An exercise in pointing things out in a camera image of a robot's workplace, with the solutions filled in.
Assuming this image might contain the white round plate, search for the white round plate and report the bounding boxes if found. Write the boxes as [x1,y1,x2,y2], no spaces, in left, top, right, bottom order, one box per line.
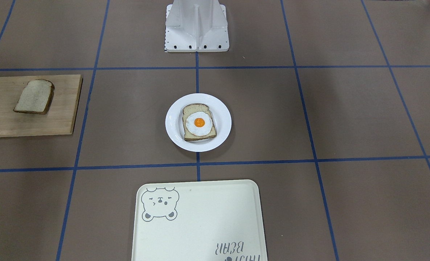
[165,94,232,152]

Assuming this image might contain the plain bread slice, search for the plain bread slice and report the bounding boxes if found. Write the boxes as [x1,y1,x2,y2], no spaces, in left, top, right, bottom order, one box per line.
[13,79,54,115]

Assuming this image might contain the bread slice under egg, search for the bread slice under egg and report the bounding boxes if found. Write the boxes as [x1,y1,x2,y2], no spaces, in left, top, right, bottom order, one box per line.
[182,103,217,141]

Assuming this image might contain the fried egg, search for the fried egg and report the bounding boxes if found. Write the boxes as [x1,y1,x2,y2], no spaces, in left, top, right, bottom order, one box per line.
[185,111,213,137]

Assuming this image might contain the cream bear serving tray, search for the cream bear serving tray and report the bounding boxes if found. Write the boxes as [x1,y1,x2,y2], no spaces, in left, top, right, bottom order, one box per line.
[131,179,268,261]

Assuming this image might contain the wooden cutting board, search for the wooden cutting board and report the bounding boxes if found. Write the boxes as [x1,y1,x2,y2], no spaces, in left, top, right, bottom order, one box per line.
[0,75,83,137]

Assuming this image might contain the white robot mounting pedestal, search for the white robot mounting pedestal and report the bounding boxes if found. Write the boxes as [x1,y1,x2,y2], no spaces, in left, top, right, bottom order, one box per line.
[164,0,230,53]

